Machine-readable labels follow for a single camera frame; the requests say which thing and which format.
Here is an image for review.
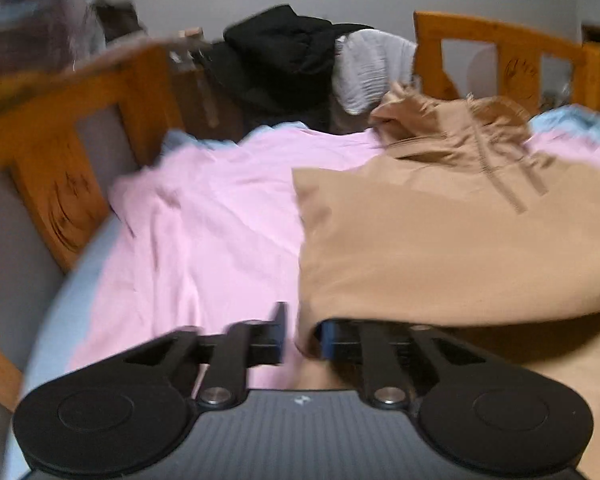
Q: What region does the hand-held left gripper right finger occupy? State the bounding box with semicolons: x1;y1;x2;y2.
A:
320;317;487;408

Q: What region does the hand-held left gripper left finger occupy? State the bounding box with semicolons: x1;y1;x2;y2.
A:
122;302;288;408

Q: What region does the tan hoodie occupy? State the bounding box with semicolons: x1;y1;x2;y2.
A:
291;82;600;480

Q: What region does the pink floral blanket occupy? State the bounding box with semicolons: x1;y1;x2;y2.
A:
67;127;600;391

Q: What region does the light blue bed sheet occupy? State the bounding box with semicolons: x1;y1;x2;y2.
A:
2;105;600;480

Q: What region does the white crinkled cloth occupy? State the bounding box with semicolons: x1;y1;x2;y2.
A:
332;30;418;116

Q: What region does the black jacket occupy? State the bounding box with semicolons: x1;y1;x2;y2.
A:
195;5;376;133

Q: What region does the clear plastic bag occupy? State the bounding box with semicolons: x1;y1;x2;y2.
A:
0;0;106;86

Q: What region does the wooden bed frame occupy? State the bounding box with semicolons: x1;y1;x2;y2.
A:
0;10;600;413

